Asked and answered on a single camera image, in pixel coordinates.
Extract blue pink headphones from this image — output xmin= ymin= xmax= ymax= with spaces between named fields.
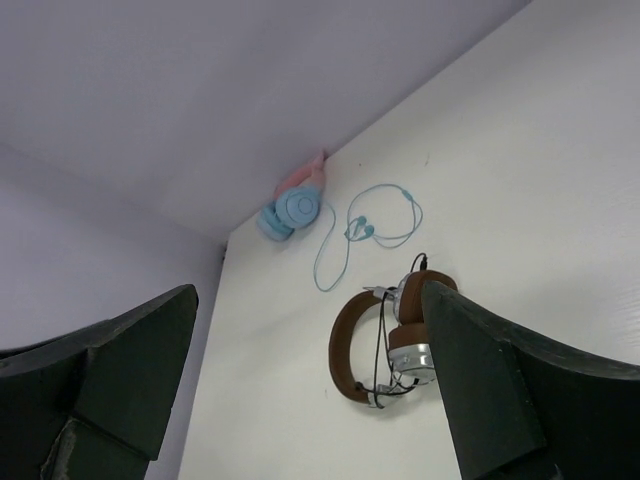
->
xmin=256 ymin=151 xmax=326 ymax=242

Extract brown silver headphones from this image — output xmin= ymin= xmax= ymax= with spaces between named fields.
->
xmin=328 ymin=270 xmax=458 ymax=409

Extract thin black headphone cable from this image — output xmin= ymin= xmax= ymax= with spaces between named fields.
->
xmin=352 ymin=252 xmax=431 ymax=411

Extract thin blue headphone cable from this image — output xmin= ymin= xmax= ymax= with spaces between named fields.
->
xmin=312 ymin=182 xmax=426 ymax=293

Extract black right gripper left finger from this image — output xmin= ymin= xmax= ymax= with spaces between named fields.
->
xmin=1 ymin=284 xmax=199 ymax=479

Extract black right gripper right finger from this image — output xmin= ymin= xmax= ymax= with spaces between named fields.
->
xmin=422 ymin=282 xmax=639 ymax=479

